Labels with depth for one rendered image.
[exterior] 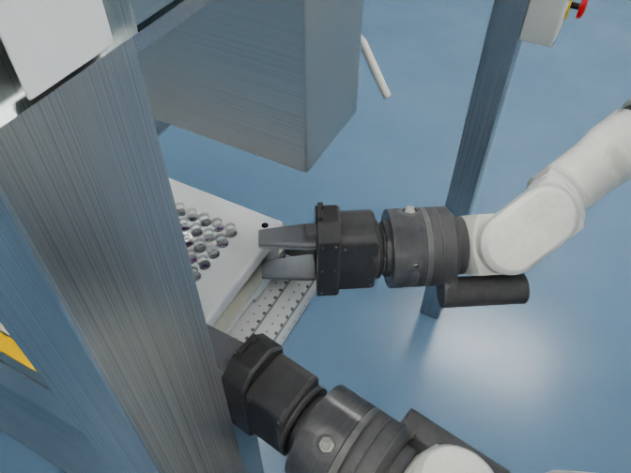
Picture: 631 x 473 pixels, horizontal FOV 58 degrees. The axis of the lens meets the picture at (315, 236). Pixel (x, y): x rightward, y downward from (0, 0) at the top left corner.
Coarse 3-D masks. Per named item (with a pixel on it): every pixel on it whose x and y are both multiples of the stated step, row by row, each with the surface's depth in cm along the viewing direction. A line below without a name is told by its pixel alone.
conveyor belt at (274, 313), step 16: (272, 288) 68; (288, 288) 68; (304, 288) 69; (256, 304) 67; (272, 304) 67; (288, 304) 67; (304, 304) 69; (240, 320) 65; (256, 320) 65; (272, 320) 65; (288, 320) 67; (240, 336) 64; (272, 336) 65
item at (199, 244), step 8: (184, 224) 64; (192, 224) 64; (200, 224) 64; (192, 232) 64; (200, 232) 64; (208, 232) 64; (200, 240) 63; (208, 240) 63; (200, 248) 62; (192, 256) 61
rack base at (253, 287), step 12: (252, 276) 66; (252, 288) 65; (264, 288) 67; (240, 300) 64; (252, 300) 65; (228, 312) 63; (240, 312) 64; (0, 324) 62; (216, 324) 62; (228, 324) 62
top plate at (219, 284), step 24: (192, 192) 69; (216, 216) 66; (240, 216) 66; (264, 216) 66; (192, 240) 64; (240, 240) 64; (192, 264) 61; (216, 264) 61; (240, 264) 61; (216, 288) 59; (240, 288) 61; (216, 312) 58
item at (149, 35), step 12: (192, 0) 28; (204, 0) 29; (168, 12) 27; (180, 12) 28; (192, 12) 28; (156, 24) 26; (168, 24) 27; (144, 36) 26; (156, 36) 27; (144, 48) 26
